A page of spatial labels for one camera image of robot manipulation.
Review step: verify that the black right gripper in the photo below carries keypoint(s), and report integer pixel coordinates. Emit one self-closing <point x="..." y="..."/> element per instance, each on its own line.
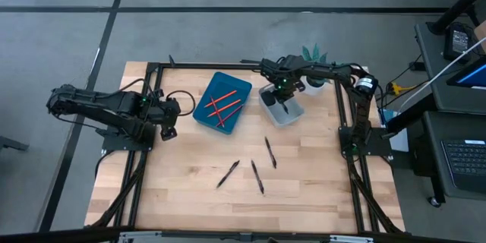
<point x="290" y="89"/>

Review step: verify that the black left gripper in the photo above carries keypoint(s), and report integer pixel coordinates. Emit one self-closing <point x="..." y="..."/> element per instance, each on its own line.
<point x="167" y="112"/>

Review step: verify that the black pen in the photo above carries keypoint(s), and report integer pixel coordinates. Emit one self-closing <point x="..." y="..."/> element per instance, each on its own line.
<point x="284" y="108"/>
<point x="257" y="176"/>
<point x="270" y="152"/>
<point x="228" y="175"/>

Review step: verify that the purple pencil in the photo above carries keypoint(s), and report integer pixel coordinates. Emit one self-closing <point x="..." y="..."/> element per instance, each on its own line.
<point x="235" y="111"/>

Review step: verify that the dark red pencil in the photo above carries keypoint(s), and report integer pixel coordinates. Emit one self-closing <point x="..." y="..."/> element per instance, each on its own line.
<point x="221" y="121"/>

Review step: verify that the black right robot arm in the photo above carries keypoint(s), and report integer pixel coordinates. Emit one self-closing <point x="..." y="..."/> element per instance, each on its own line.
<point x="330" y="72"/>

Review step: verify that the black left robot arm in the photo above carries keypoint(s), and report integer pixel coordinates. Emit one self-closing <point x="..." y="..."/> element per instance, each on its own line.
<point x="95" y="108"/>

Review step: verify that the white plastic bin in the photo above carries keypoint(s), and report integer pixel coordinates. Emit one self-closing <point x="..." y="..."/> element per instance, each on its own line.
<point x="292" y="115"/>

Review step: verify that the blue plastic bin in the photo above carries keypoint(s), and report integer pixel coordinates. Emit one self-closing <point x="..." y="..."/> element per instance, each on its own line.
<point x="201" y="114"/>

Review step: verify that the white plant pot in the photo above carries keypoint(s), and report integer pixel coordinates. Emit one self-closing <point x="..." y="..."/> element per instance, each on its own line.
<point x="315" y="89"/>

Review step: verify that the green snake plant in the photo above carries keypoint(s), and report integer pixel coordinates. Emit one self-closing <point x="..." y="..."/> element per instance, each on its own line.
<point x="315" y="54"/>

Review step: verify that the yellow plug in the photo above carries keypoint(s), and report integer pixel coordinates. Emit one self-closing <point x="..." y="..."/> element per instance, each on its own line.
<point x="395" y="89"/>

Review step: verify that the white box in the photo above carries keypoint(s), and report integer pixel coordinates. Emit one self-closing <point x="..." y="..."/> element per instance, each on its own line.
<point x="398" y="142"/>

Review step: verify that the black crossbar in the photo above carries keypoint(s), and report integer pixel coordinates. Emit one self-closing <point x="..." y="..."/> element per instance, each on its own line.
<point x="57" y="235"/>

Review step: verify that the grey metal leg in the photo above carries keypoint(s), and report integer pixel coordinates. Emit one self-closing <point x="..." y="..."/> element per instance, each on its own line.
<point x="13" y="144"/>

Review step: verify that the black desk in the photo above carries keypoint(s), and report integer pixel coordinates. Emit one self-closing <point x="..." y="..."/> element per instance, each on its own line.
<point x="433" y="68"/>

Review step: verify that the black desk caster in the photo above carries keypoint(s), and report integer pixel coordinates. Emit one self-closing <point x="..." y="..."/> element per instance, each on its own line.
<point x="435" y="202"/>

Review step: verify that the black power adapter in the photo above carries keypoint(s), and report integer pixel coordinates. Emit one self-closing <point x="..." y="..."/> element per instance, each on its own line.
<point x="457" y="41"/>

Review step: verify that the laptop with blue screen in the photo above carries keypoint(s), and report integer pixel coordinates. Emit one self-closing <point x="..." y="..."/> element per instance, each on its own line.
<point x="472" y="76"/>

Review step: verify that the black keyboard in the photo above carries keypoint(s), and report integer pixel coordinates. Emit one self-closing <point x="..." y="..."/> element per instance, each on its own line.
<point x="465" y="163"/>

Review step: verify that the black diagonal pole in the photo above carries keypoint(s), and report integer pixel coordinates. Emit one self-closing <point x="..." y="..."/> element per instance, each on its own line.
<point x="455" y="7"/>

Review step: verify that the black frame bracket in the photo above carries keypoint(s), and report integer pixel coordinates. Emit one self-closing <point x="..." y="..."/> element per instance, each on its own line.
<point x="250" y="61"/>
<point x="172" y="62"/>

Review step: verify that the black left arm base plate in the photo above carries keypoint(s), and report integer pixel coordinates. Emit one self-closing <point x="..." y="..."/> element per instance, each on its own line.
<point x="114" y="142"/>

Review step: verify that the black aluminium table frame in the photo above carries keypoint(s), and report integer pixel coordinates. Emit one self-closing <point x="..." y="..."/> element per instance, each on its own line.
<point x="209" y="65"/>

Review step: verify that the silver frame bracket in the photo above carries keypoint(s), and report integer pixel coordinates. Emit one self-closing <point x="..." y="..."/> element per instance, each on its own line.
<point x="140" y="236"/>
<point x="351" y="239"/>

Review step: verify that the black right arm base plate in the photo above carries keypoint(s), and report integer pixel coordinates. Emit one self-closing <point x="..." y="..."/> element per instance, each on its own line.
<point x="379" y="142"/>

